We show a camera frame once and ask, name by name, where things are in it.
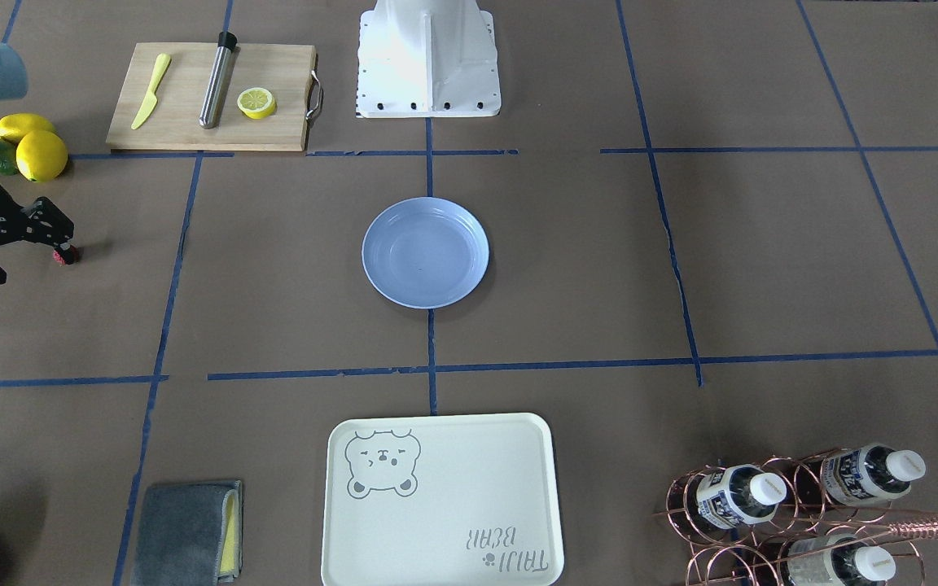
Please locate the yellow toy knife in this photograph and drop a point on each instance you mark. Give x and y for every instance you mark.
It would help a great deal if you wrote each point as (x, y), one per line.
(150, 98)

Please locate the dark drink bottle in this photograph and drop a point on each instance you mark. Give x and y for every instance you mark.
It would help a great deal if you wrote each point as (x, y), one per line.
(740, 495)
(836, 559)
(870, 475)

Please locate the grey yellow cloth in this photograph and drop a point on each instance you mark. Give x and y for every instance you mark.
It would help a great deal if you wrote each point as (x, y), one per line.
(190, 534)

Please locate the yellow lemon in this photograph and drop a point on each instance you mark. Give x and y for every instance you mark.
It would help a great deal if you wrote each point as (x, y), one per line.
(14, 127)
(41, 156)

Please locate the steel rod black cap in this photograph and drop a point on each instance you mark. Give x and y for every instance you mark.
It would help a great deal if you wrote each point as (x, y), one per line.
(223, 60)

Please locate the blue plate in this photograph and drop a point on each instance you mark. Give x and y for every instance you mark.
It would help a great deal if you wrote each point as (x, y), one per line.
(425, 253)

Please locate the copper wire bottle rack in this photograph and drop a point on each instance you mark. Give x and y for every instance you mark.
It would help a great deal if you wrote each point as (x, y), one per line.
(752, 555)

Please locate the cream bear tray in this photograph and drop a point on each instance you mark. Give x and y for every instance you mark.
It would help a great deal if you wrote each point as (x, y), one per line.
(442, 500)

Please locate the lemon half slice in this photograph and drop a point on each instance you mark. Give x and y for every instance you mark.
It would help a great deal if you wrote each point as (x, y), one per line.
(257, 103)

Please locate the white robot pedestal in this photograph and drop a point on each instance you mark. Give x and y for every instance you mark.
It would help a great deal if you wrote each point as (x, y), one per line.
(427, 59)

